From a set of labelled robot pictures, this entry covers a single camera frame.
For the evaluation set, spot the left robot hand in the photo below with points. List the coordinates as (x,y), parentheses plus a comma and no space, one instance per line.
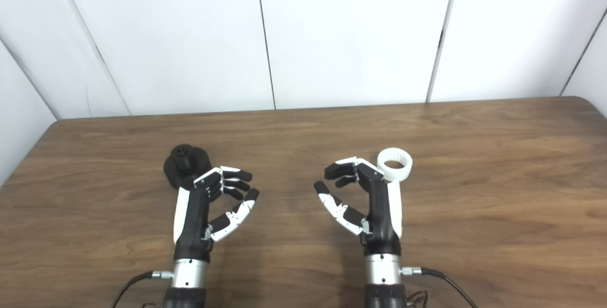
(194,218)

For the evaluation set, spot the round black part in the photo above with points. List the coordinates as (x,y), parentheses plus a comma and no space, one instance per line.
(186,164)

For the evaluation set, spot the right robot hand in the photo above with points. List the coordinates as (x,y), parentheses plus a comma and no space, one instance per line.
(381,213)

